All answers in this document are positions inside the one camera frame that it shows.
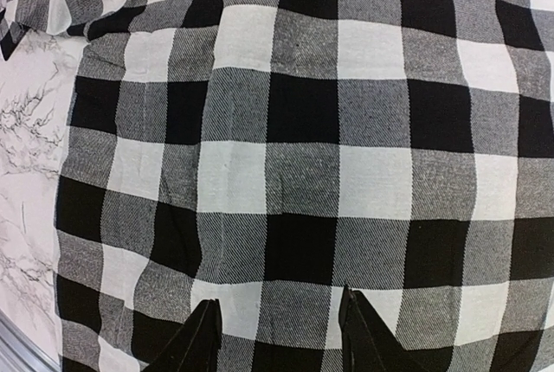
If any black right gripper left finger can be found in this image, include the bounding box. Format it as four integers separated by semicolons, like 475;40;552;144
144;299;222;372

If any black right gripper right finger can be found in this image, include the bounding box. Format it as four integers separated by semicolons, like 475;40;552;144
338;285;426;372

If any black white checked shirt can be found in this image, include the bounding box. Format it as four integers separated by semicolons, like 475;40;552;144
1;0;553;371

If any aluminium front frame rail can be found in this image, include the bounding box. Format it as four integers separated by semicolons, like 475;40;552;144
1;314;60;372

